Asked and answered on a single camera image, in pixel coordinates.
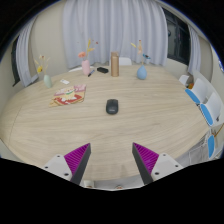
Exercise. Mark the white chair lower right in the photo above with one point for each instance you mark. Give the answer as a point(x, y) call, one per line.
point(214, 146)

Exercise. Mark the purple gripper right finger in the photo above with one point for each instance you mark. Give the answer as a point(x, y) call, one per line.
point(153, 166)

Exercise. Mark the dark pen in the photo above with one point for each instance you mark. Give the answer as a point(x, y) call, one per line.
point(91, 72)

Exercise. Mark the black computer mouse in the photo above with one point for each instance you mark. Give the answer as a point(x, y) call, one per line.
point(112, 106)

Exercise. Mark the white chair far right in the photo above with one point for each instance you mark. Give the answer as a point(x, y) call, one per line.
point(184, 79)

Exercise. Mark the green vase with flowers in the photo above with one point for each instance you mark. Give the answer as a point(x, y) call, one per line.
point(42, 65)

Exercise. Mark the blue vase with flowers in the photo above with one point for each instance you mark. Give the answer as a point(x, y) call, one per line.
point(141, 72)

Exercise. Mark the white curtain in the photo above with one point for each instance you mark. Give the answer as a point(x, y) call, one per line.
point(114, 25)
point(195, 51)
point(22, 55)

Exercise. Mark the pink vase with flowers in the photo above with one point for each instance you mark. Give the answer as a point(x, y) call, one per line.
point(83, 55)

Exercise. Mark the tan cylinder container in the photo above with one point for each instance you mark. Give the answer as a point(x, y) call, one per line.
point(114, 64)

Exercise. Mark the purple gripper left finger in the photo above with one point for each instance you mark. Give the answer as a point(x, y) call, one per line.
point(71, 166)

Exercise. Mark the white centre curtain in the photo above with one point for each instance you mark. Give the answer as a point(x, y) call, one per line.
point(114, 25)

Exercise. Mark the colourful picture book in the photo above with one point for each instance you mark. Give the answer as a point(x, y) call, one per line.
point(69, 95)

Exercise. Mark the black rectangular case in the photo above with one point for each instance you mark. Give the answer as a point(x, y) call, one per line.
point(102, 70)

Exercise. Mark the white right curtain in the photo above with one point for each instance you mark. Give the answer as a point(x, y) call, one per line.
point(195, 51)

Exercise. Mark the dark window right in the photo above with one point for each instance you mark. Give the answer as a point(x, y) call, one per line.
point(178, 38)

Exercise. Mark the small white card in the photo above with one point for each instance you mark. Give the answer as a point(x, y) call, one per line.
point(64, 81)

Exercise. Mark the white chair behind table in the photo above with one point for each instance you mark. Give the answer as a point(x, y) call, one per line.
point(121, 61)

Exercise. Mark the white chair blue seat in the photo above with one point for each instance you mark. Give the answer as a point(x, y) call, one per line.
point(211, 110)
point(200, 92)

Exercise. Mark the white left curtain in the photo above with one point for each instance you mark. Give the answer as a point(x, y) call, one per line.
point(22, 55)

